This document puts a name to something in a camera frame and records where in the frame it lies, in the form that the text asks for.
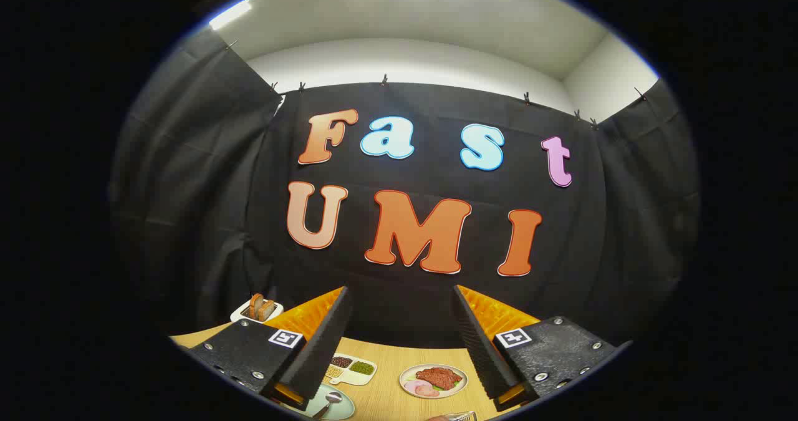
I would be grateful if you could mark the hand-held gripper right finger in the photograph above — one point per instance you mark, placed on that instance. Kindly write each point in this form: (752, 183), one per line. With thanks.
(480, 346)

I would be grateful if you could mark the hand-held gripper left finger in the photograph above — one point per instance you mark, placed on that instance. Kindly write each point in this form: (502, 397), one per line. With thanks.
(324, 346)

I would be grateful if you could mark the pile of dark brown beans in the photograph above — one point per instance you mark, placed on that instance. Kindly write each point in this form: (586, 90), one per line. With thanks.
(341, 362)

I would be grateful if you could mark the pile of yellow soybeans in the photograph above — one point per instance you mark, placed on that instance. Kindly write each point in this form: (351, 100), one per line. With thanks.
(335, 371)

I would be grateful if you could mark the pile of green beans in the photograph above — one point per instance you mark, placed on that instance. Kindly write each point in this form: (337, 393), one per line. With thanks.
(361, 367)

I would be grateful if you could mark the beige round dinner plate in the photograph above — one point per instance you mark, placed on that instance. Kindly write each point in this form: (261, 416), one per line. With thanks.
(458, 387)

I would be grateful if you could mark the white divided snack tray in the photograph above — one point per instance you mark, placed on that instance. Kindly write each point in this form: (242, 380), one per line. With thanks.
(356, 379)

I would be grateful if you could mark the brown steak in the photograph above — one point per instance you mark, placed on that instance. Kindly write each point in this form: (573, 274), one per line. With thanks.
(439, 377)

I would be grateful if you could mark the light blue round plate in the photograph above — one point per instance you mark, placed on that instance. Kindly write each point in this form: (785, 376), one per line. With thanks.
(343, 410)

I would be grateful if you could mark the toasted bread slice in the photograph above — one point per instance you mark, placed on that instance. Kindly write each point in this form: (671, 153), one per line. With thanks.
(255, 305)
(267, 310)

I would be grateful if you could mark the dark pink ham slice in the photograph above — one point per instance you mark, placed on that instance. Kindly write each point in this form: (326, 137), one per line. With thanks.
(429, 391)

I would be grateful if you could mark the perforated metal basket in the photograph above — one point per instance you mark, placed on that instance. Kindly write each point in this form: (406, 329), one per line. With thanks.
(462, 416)

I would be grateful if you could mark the pale pink ham slice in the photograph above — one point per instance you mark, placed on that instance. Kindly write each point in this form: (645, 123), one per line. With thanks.
(411, 385)

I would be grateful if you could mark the cream white toaster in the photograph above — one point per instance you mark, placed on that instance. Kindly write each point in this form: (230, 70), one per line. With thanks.
(240, 315)

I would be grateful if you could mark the long ceiling light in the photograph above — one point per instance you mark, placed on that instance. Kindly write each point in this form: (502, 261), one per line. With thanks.
(229, 14)

